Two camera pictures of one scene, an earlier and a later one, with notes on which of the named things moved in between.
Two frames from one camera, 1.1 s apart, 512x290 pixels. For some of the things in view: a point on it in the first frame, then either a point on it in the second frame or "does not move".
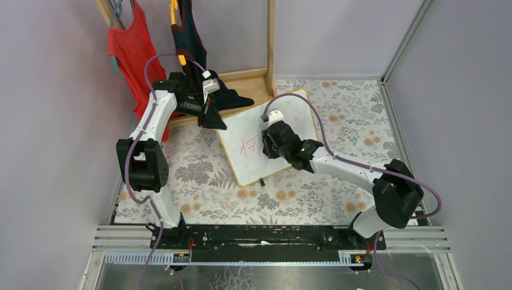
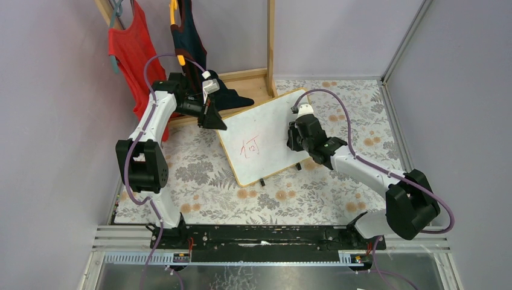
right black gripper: (270, 141) to (299, 138)
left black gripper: (206, 113) does not move
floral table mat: (354, 122) does not move
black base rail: (261, 243) does not move
